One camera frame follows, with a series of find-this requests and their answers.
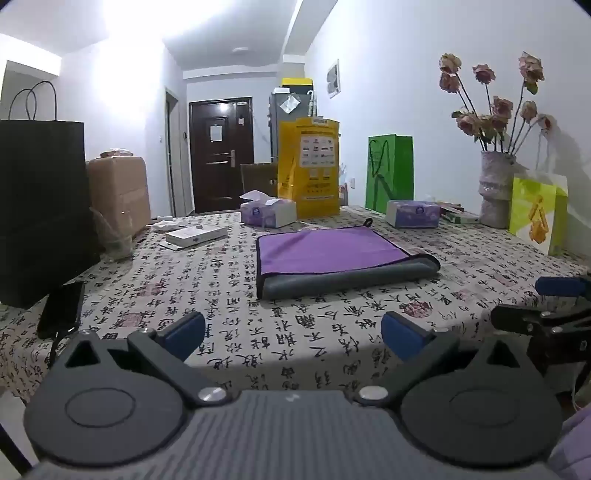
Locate green flat box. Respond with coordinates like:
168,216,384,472
436,202,481,224

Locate white flat box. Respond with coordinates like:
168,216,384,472
165,225,229,247

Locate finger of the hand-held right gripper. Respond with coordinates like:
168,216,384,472
490,304,591,346
536,276,591,299

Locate purple and grey towel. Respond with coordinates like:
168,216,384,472
255,220,441,301

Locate lime green gift bag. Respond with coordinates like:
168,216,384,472
509,172,570,256

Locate yellow printed bag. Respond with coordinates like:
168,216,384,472
277,117,341,220

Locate green paper bag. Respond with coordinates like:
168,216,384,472
365,134,414,215

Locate calligraphy printed tablecloth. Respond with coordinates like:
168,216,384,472
0,204,591,418

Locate purple white tissue box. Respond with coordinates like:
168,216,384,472
385,200,441,230
239,189,297,229

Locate brown cardboard box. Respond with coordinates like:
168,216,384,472
86,148,152,241

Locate grey refrigerator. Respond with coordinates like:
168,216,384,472
269,88,315,164

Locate wall picture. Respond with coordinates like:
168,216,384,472
326,59,341,99

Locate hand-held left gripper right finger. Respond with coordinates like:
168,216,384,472
353,311,537,408

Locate black paper bag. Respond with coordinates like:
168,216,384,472
0,80,103,309

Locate grey wrapped vase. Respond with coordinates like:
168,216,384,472
479,150,517,229

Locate black phone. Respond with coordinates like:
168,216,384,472
36,280,86,340

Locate dark brown door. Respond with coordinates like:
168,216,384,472
188,97,256,214

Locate dried pink roses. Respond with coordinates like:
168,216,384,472
438,51,557,154

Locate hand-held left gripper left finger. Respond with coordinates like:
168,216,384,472
58,312,228,408

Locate clear plastic bag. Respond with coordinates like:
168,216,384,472
89,206,136,260

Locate person's purple clothing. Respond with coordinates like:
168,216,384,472
547,406,591,480

